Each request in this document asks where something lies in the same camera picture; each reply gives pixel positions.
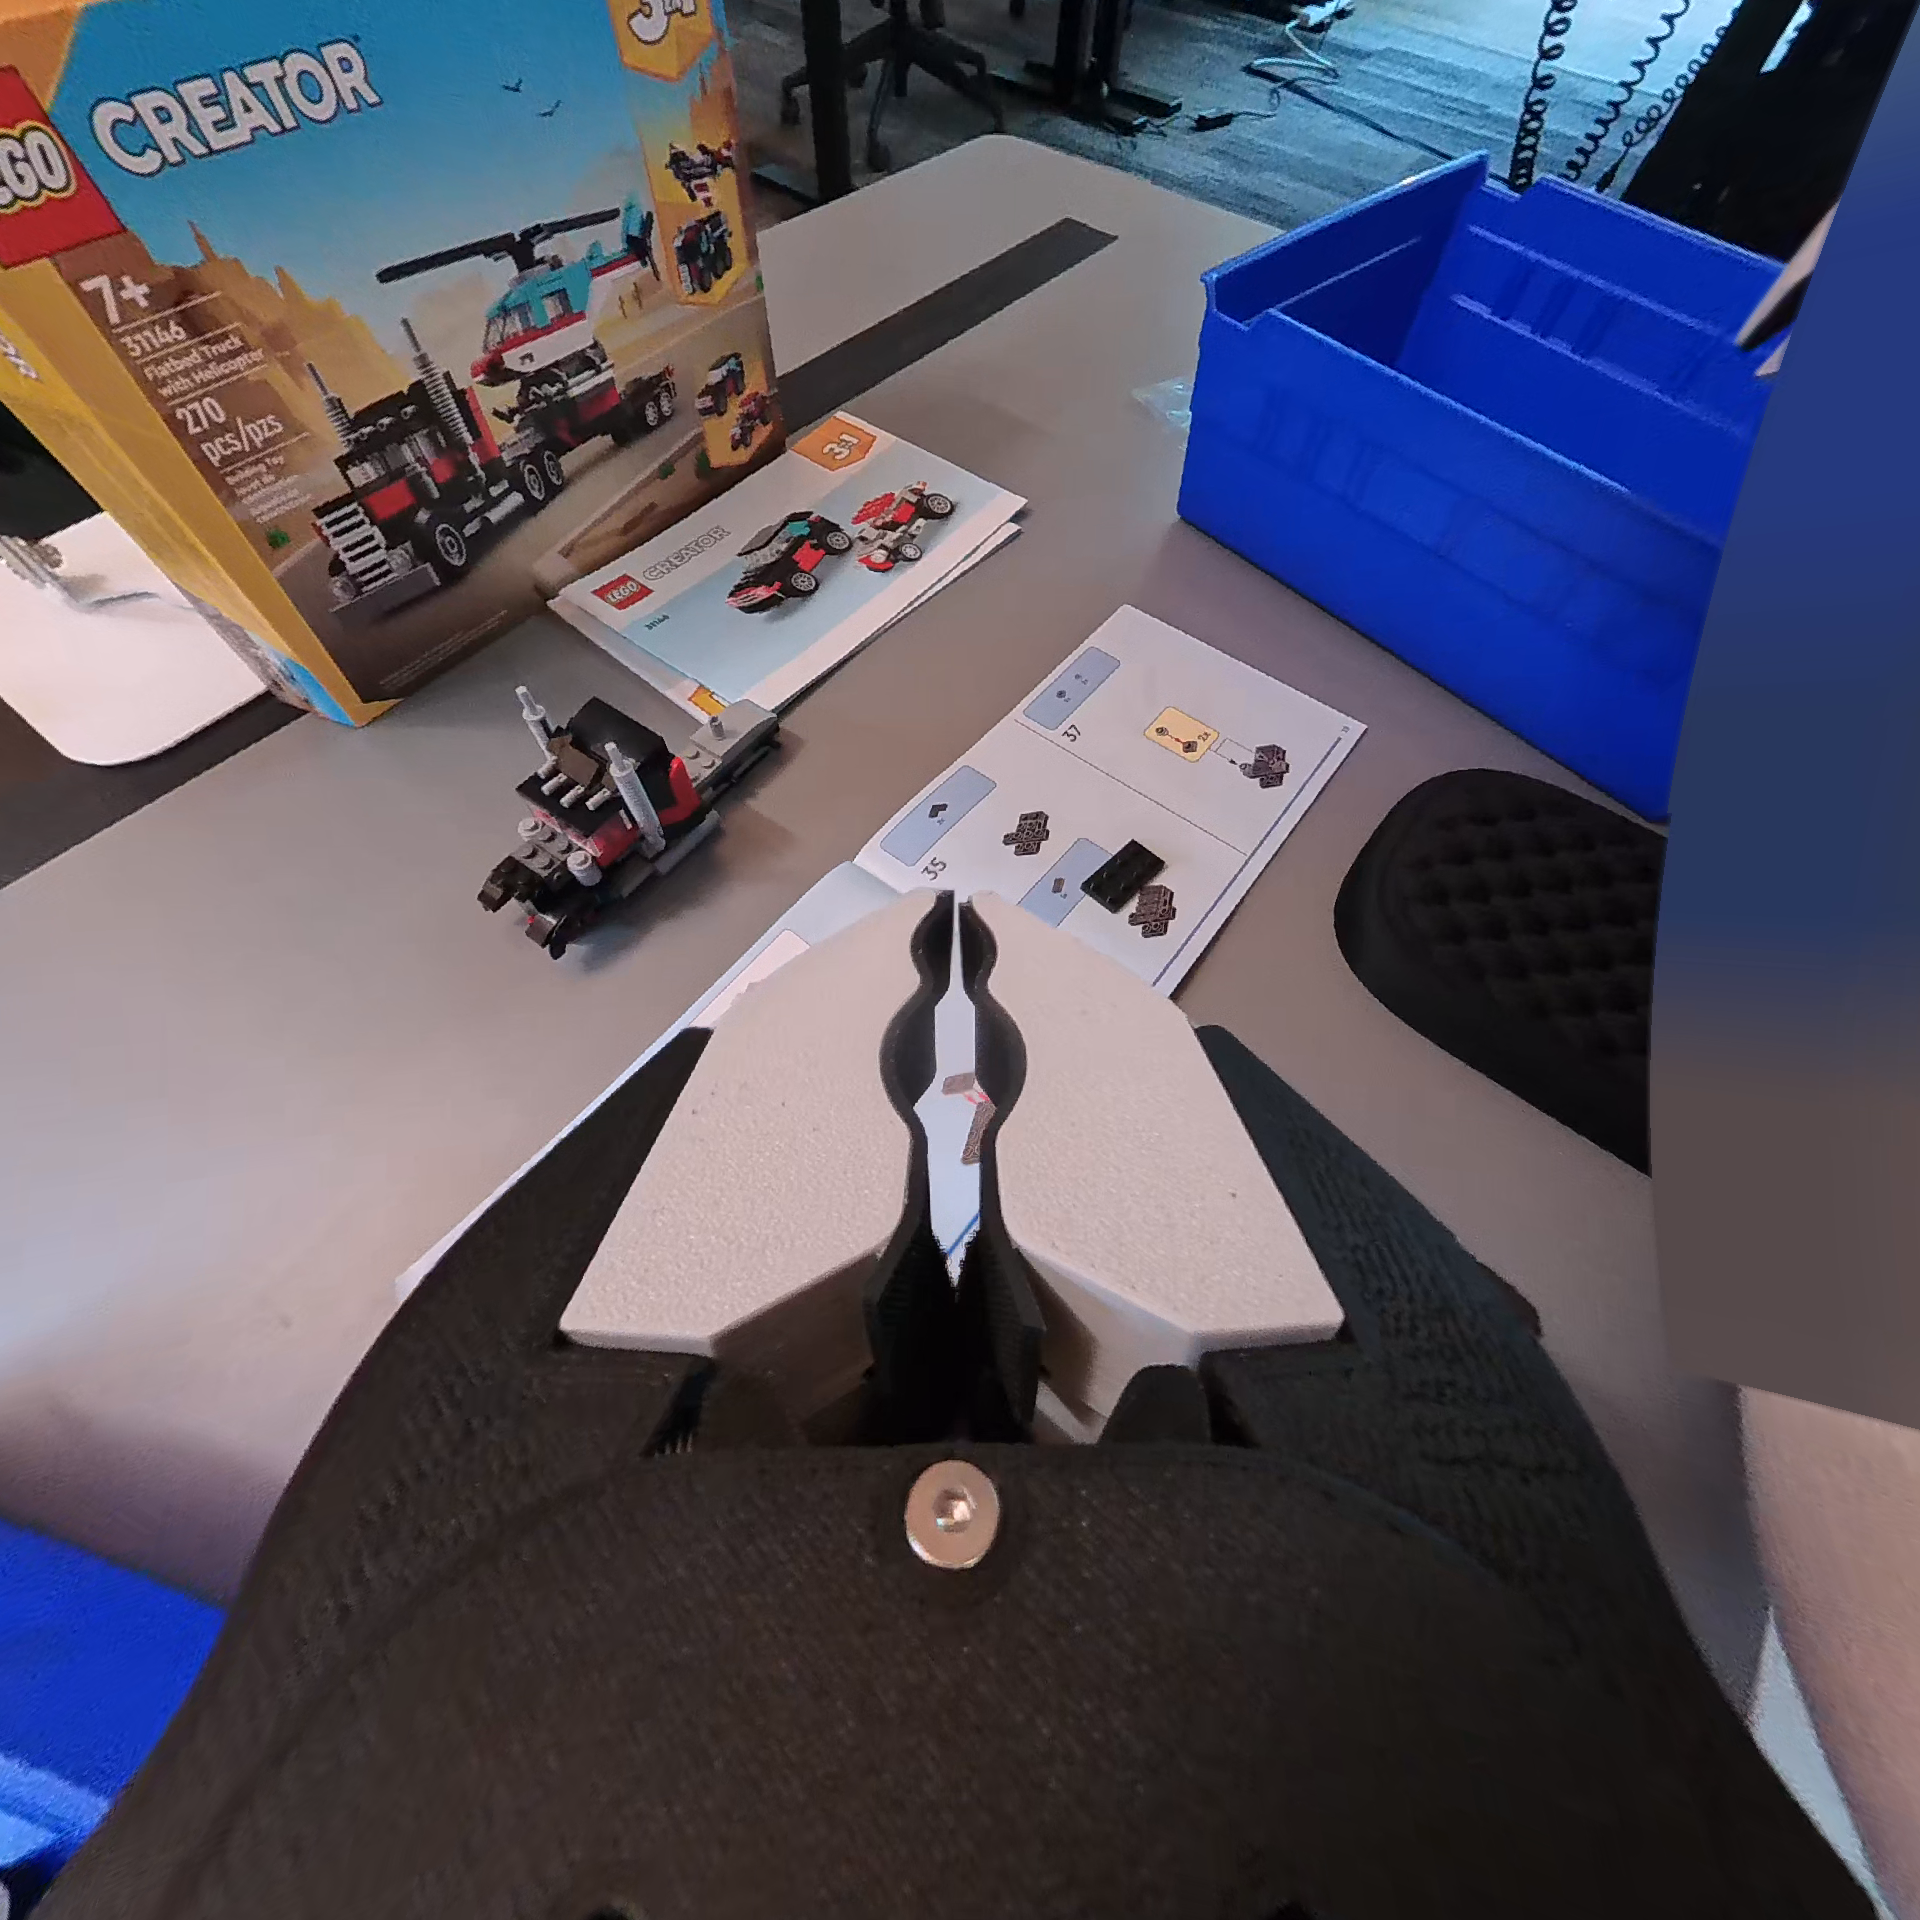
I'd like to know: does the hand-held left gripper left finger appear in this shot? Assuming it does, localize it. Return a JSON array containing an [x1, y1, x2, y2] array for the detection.
[[556, 885, 963, 1438]]

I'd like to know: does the black office chair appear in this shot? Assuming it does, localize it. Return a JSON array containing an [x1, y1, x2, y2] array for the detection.
[[749, 0, 1009, 204]]

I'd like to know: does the closed lego instruction booklet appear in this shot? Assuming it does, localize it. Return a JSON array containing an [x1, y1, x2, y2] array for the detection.
[[543, 410, 1033, 725]]

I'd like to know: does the open lego instruction booklet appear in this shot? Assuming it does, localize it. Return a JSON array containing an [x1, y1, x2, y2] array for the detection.
[[392, 602, 1368, 1309]]

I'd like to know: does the lego set cardboard box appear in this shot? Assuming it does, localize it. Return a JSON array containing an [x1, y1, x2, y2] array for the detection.
[[0, 0, 793, 732]]

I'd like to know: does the lego truck model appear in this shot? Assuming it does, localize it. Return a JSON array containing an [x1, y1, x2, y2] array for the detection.
[[472, 684, 784, 965]]

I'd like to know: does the black coiled cable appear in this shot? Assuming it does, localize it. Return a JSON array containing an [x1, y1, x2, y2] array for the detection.
[[1503, 0, 1580, 194]]

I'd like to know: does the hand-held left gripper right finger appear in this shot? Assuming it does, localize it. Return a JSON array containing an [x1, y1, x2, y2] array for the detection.
[[958, 889, 1345, 1441]]

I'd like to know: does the black quilted case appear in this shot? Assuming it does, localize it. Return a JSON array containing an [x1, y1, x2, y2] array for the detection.
[[1332, 766, 1670, 1174]]

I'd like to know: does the blue plastic bin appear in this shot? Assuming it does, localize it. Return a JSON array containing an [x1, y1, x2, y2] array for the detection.
[[1175, 146, 1796, 827]]

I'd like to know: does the white stand base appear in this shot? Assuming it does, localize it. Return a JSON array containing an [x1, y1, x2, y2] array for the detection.
[[0, 507, 273, 770]]

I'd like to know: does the black lego plate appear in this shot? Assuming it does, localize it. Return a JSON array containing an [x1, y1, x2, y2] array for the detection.
[[1076, 837, 1173, 916]]

